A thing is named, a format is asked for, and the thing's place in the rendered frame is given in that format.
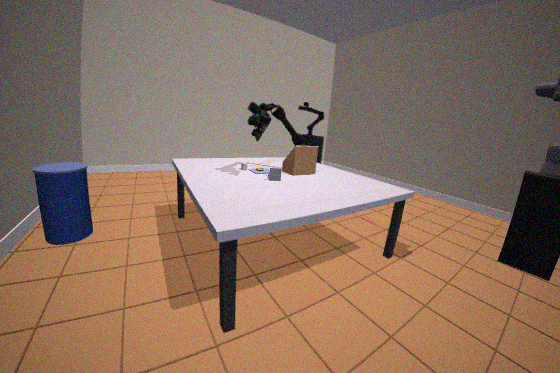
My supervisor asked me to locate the light blue mat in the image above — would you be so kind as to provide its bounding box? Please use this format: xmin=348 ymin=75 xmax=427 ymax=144
xmin=248 ymin=168 xmax=270 ymax=174

